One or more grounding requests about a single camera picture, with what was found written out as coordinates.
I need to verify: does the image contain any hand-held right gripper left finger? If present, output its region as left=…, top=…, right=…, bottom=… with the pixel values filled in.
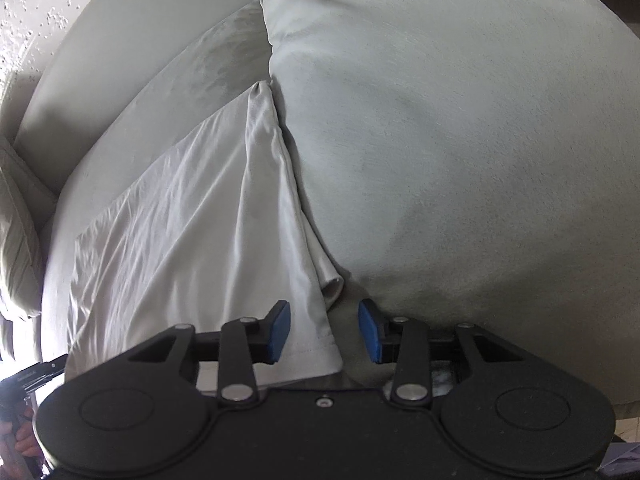
left=128, top=300, right=292, bottom=404

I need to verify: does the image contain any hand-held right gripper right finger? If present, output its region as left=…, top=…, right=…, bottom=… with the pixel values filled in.
left=358, top=299, right=523, bottom=404

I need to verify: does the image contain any white shirt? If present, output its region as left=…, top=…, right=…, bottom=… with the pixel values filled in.
left=65, top=80, right=346, bottom=393

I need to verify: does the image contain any person's left hand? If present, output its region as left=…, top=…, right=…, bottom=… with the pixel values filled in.
left=0, top=407, right=37, bottom=456

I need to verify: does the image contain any beige ribbed pillow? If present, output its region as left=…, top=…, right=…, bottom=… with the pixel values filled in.
left=0, top=132, right=58, bottom=322

